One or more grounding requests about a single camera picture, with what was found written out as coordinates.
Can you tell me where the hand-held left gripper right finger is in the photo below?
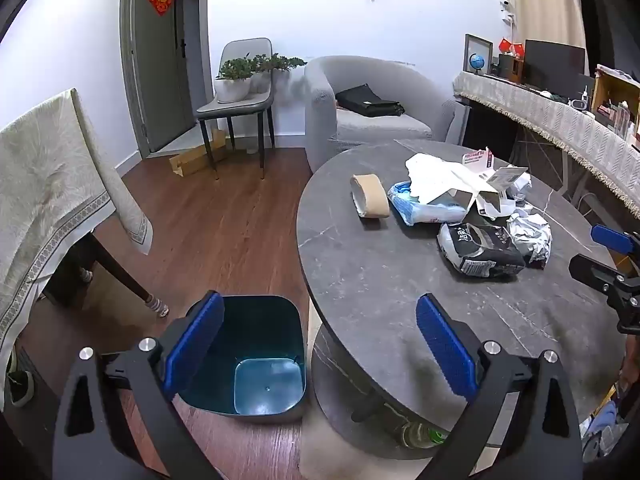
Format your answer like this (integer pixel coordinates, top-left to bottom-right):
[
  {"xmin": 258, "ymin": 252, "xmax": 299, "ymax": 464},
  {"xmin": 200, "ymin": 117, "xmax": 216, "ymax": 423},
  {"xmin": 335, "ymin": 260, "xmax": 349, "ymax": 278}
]
[{"xmin": 416, "ymin": 293, "xmax": 585, "ymax": 480}]

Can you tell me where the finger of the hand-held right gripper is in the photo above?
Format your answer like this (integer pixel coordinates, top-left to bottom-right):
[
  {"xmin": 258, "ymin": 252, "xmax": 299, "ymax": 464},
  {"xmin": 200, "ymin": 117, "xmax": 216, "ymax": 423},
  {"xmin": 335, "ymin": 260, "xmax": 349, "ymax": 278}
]
[
  {"xmin": 591, "ymin": 224, "xmax": 640, "ymax": 261},
  {"xmin": 569, "ymin": 254, "xmax": 640, "ymax": 333}
]

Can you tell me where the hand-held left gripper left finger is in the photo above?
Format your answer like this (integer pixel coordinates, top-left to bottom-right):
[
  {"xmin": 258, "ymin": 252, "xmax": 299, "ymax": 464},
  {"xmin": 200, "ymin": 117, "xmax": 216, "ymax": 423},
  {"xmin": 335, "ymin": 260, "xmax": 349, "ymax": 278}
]
[{"xmin": 52, "ymin": 290, "xmax": 226, "ymax": 480}]

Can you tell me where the silver foil bag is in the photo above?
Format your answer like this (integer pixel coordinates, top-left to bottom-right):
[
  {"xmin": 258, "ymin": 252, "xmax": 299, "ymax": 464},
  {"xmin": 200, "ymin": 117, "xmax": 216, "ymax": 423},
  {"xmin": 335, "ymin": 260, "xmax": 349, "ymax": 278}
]
[{"xmin": 507, "ymin": 212, "xmax": 553, "ymax": 267}]

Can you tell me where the teal plastic trash bin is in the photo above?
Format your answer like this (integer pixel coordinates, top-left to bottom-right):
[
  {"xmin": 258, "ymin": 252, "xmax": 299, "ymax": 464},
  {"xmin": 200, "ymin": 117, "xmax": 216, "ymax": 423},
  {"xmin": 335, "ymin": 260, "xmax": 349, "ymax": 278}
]
[{"xmin": 177, "ymin": 295, "xmax": 307, "ymax": 417}]

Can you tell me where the black white snack bag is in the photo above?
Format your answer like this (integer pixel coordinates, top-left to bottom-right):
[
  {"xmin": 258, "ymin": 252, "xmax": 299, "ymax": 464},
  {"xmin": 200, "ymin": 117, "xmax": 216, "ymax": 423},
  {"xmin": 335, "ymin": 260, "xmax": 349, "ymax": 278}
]
[{"xmin": 437, "ymin": 221, "xmax": 527, "ymax": 278}]

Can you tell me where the blue white plastic packet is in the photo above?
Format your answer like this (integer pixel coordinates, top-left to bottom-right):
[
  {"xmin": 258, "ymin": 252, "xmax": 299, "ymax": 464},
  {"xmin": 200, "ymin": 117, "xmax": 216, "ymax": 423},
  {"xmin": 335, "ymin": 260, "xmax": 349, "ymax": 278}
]
[{"xmin": 387, "ymin": 181, "xmax": 471, "ymax": 227}]

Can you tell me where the small red white box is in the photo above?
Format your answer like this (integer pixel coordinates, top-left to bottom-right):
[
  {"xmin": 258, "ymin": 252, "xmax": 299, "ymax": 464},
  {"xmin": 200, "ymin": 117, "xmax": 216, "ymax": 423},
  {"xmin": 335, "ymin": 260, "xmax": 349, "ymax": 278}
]
[{"xmin": 461, "ymin": 147, "xmax": 496, "ymax": 171}]

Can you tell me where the brown cardboard tape roll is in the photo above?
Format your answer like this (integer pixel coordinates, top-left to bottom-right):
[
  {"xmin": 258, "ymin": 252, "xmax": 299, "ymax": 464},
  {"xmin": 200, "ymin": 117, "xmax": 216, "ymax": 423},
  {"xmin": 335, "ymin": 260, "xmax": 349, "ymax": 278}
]
[{"xmin": 349, "ymin": 174, "xmax": 391, "ymax": 220}]

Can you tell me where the white paper sheet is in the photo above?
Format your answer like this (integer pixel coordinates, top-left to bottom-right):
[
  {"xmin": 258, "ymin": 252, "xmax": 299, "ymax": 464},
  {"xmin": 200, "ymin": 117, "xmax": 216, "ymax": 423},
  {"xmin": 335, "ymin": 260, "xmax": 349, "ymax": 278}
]
[{"xmin": 405, "ymin": 153, "xmax": 501, "ymax": 211}]

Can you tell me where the clear plastic bottle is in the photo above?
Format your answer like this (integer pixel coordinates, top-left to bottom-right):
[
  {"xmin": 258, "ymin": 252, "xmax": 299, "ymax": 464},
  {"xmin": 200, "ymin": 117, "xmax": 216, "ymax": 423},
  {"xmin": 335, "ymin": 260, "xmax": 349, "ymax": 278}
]
[{"xmin": 395, "ymin": 420, "xmax": 451, "ymax": 450}]

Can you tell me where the round grey marble table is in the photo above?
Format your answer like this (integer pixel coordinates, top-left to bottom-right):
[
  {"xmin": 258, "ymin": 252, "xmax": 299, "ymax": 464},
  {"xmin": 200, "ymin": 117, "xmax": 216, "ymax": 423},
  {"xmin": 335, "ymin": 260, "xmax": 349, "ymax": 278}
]
[{"xmin": 296, "ymin": 139, "xmax": 631, "ymax": 461}]

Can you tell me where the dark wooden table leg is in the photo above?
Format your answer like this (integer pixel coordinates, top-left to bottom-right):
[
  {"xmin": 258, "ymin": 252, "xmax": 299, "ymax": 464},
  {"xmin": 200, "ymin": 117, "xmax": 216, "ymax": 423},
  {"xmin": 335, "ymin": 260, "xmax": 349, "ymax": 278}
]
[{"xmin": 75, "ymin": 232, "xmax": 171, "ymax": 318}]

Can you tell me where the cloth covered side desk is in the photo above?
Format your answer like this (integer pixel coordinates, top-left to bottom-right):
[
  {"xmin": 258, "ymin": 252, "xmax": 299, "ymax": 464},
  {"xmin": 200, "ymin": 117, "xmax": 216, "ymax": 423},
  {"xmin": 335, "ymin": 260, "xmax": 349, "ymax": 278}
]
[{"xmin": 452, "ymin": 71, "xmax": 640, "ymax": 221}]

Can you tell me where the wooden shelf box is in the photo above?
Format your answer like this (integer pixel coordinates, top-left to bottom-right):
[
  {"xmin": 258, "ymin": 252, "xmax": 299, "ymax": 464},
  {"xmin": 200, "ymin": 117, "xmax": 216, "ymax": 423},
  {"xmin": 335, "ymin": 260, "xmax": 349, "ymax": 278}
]
[{"xmin": 590, "ymin": 64, "xmax": 640, "ymax": 141}]

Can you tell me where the beige rug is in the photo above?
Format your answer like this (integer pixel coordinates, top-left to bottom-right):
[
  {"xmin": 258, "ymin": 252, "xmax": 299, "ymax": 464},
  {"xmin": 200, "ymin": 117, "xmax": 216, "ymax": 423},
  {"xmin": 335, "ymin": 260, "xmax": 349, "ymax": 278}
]
[{"xmin": 299, "ymin": 305, "xmax": 521, "ymax": 480}]

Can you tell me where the flat cardboard box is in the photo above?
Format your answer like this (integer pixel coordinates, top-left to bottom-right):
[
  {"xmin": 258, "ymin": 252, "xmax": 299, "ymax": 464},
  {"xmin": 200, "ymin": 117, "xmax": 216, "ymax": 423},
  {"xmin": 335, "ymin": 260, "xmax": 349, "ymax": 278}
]
[{"xmin": 168, "ymin": 129, "xmax": 227, "ymax": 177}]

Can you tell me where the black monitor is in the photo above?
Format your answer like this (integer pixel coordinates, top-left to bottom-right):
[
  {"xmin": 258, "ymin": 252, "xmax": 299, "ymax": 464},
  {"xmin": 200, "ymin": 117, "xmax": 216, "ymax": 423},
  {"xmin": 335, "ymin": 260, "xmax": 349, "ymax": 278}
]
[{"xmin": 522, "ymin": 39, "xmax": 587, "ymax": 92}]

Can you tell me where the dark shoe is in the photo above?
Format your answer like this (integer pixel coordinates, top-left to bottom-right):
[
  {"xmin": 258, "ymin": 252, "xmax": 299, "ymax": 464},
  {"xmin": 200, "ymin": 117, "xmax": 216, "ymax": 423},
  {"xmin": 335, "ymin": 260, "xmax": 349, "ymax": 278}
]
[{"xmin": 7, "ymin": 345, "xmax": 35, "ymax": 408}]

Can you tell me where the grey armchair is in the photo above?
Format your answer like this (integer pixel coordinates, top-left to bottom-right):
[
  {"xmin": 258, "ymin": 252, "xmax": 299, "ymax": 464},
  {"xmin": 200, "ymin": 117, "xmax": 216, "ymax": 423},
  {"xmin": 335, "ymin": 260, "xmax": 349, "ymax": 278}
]
[{"xmin": 304, "ymin": 55, "xmax": 457, "ymax": 173}]

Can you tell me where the beige curtain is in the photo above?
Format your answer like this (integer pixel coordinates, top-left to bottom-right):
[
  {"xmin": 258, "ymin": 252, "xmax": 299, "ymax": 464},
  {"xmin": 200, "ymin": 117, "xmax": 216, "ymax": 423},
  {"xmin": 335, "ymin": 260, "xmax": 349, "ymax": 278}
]
[{"xmin": 505, "ymin": 0, "xmax": 586, "ymax": 61}]

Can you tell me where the potted bonsai white pot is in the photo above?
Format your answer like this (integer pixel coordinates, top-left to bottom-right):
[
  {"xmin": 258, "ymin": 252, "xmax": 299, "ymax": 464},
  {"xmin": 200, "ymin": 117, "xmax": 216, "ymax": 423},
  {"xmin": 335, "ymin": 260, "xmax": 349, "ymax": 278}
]
[
  {"xmin": 249, "ymin": 53, "xmax": 307, "ymax": 94},
  {"xmin": 215, "ymin": 56, "xmax": 255, "ymax": 104}
]

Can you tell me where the grey door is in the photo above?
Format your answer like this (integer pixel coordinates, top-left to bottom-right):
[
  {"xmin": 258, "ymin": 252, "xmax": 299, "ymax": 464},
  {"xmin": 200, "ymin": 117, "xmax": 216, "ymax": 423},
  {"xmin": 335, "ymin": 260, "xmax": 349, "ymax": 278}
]
[{"xmin": 120, "ymin": 0, "xmax": 211, "ymax": 157}]

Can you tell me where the grey dining chair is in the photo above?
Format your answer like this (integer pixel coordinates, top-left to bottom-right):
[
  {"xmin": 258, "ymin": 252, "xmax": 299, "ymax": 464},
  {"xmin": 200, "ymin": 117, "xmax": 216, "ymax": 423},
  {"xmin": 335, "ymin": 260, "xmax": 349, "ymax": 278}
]
[{"xmin": 196, "ymin": 37, "xmax": 277, "ymax": 181}]

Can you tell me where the grey picture frame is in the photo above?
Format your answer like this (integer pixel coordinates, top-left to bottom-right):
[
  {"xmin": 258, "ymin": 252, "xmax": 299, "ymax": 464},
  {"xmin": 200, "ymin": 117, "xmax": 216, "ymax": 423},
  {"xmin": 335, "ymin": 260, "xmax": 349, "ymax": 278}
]
[{"xmin": 462, "ymin": 34, "xmax": 493, "ymax": 76}]

